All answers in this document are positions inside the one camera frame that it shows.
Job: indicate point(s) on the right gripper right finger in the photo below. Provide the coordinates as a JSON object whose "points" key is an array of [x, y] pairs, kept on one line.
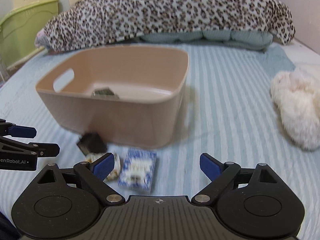
{"points": [[224, 178]]}

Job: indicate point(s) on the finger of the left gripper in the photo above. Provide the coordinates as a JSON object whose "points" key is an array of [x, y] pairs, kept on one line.
{"points": [[39, 149], [13, 130]]}

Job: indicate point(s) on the blue white tissue pack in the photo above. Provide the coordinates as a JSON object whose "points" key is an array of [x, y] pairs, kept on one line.
{"points": [[138, 170]]}

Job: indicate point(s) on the light blue striped bedspread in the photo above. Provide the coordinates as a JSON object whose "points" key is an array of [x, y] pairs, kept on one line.
{"points": [[226, 111]]}

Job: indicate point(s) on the teal folded quilt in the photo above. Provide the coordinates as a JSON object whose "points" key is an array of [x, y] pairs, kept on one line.
{"points": [[251, 40]]}

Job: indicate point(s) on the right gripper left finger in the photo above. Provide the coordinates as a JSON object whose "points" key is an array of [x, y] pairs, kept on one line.
{"points": [[90, 177]]}

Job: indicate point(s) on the floral yellow white scrunchie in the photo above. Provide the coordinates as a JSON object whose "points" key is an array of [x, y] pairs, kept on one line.
{"points": [[108, 166]]}

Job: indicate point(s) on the pink floral pillow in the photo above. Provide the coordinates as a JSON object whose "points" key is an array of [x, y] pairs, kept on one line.
{"points": [[41, 40]]}

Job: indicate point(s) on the beige plastic basket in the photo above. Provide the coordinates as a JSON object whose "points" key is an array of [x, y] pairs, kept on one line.
{"points": [[149, 81]]}

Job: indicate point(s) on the small black packet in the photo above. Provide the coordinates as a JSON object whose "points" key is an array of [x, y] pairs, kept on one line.
{"points": [[91, 143]]}

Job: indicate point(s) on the white plush toy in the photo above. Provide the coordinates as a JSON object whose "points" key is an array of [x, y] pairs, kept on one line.
{"points": [[296, 97]]}

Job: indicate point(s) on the pale pink headboard panel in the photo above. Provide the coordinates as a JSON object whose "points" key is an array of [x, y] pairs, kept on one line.
{"points": [[305, 15]]}

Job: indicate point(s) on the green foil candy wrapper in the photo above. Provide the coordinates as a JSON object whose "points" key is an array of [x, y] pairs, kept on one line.
{"points": [[105, 92]]}

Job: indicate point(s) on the leopard print blanket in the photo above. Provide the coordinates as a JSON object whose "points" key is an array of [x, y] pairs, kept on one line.
{"points": [[92, 23]]}

